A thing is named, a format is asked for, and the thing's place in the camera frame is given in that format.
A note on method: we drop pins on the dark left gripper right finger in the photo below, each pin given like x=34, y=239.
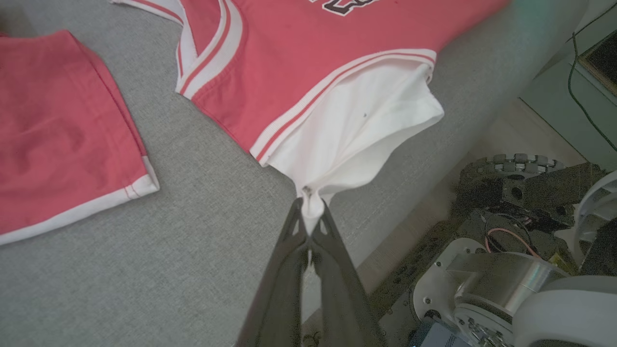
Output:
x=342, y=299

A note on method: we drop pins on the dark framed panel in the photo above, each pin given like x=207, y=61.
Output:
x=605, y=60

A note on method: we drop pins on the black robot wheeled base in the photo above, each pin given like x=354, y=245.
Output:
x=530, y=193

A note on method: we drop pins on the red white sports jersey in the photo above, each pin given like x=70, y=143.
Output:
x=289, y=62

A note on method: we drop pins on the white grey robot waist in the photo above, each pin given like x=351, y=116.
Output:
x=569, y=313

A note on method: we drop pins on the red shorts white hem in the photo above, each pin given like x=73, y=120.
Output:
x=62, y=144

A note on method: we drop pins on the large grey sofa seat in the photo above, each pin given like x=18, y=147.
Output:
x=193, y=241

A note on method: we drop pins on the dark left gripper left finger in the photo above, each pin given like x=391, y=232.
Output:
x=279, y=299

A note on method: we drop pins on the pale green side cabinet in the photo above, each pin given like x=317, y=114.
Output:
x=554, y=106

